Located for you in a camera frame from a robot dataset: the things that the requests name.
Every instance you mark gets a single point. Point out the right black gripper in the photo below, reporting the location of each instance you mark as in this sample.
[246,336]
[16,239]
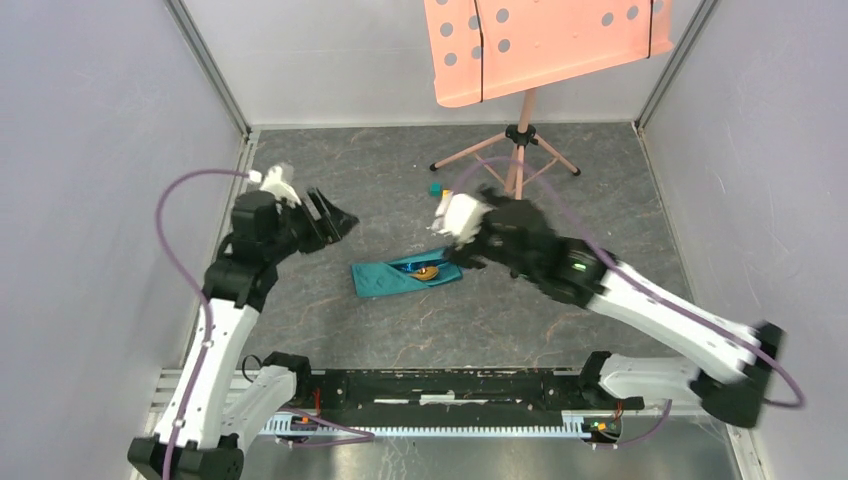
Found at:
[469,254]

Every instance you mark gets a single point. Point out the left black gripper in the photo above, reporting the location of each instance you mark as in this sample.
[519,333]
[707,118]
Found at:
[328,229]

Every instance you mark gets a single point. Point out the teal cloth napkin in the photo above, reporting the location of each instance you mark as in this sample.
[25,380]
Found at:
[378,279]

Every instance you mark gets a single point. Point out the gold spoon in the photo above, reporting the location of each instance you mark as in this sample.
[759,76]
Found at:
[426,273]

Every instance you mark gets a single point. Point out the blue handled utensil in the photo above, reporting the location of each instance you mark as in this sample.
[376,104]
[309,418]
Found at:
[411,267]

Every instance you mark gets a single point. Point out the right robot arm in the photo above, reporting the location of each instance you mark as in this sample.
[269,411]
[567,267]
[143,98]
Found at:
[724,366]

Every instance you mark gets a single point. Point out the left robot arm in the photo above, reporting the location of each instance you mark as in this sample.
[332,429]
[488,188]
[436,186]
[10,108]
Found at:
[200,434]

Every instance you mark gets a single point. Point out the pink music stand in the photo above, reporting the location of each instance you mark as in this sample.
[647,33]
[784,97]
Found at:
[485,50]

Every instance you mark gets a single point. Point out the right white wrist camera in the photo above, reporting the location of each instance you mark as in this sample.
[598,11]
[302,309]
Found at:
[459,216]

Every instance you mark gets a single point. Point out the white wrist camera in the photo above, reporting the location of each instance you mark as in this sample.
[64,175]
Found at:
[459,216]
[278,181]

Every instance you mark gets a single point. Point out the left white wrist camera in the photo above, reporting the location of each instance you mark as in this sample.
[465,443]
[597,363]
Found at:
[278,181]

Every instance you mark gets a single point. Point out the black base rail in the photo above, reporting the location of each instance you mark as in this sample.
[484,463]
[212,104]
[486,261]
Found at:
[524,402]

